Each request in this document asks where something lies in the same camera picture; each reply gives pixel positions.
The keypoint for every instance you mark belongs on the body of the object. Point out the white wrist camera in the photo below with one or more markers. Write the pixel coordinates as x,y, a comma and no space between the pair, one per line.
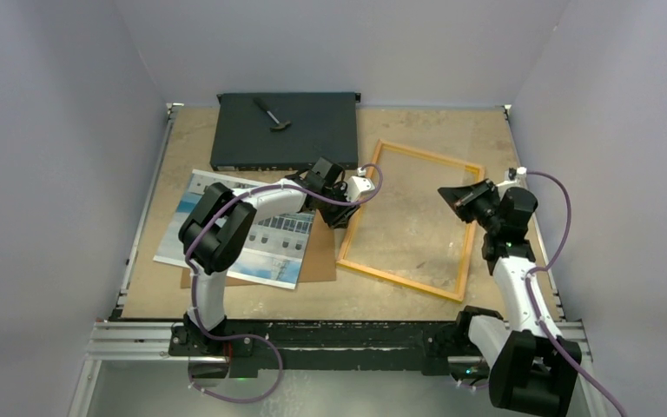
514,177
359,186

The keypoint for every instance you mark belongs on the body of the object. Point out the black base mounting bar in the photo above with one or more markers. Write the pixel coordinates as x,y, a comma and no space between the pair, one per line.
432,348

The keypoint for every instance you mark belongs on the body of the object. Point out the yellow wooden picture frame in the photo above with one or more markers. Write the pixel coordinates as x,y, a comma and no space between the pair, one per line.
356,242

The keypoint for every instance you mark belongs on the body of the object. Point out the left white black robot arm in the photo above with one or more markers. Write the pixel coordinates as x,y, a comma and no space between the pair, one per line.
214,233

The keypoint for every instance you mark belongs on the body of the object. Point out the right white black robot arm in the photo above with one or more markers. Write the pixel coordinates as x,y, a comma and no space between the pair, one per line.
531,364

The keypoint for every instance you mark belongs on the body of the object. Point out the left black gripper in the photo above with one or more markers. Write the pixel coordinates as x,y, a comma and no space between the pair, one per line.
341,219

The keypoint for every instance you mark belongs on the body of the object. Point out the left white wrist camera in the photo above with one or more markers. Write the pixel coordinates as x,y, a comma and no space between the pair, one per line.
359,186

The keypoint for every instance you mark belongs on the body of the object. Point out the sky building photo print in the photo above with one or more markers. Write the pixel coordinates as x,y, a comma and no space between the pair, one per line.
170,250

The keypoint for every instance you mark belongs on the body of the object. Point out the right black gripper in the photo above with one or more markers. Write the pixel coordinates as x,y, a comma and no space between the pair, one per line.
460,199

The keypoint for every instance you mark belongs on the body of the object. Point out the small black hammer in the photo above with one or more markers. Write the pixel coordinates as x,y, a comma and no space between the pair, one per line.
279,125

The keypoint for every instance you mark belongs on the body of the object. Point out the brown cardboard backing board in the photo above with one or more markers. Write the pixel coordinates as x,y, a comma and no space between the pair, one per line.
316,259

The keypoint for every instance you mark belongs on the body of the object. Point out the black flat box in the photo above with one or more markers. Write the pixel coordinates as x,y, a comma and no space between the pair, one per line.
324,124

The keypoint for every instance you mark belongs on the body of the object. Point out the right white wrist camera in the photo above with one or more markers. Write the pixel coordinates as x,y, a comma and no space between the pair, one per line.
514,177

